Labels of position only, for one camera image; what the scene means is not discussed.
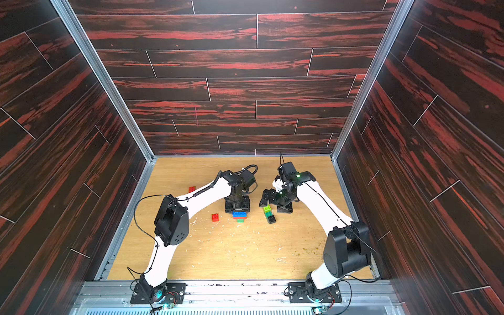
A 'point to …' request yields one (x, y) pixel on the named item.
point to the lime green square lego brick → (267, 209)
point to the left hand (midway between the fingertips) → (245, 213)
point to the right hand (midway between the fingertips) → (272, 205)
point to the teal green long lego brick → (268, 214)
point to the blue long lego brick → (240, 214)
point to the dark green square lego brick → (241, 220)
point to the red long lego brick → (239, 217)
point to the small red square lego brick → (215, 217)
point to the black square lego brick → (272, 219)
